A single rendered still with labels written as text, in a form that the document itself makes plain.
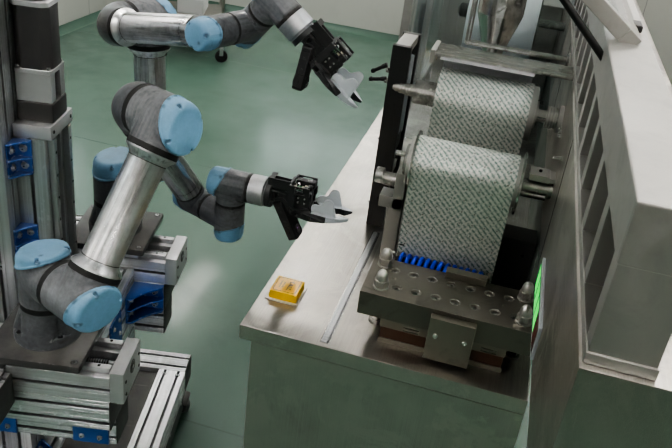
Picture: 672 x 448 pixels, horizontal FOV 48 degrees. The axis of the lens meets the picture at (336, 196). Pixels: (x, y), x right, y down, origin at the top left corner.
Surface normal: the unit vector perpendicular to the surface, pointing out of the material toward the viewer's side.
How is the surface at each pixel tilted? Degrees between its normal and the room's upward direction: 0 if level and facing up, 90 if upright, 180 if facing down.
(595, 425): 90
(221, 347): 0
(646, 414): 90
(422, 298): 0
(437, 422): 90
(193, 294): 0
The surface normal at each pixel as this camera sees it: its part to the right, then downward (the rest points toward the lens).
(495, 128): -0.27, 0.44
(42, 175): -0.06, 0.46
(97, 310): 0.72, 0.48
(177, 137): 0.83, 0.24
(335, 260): 0.11, -0.88
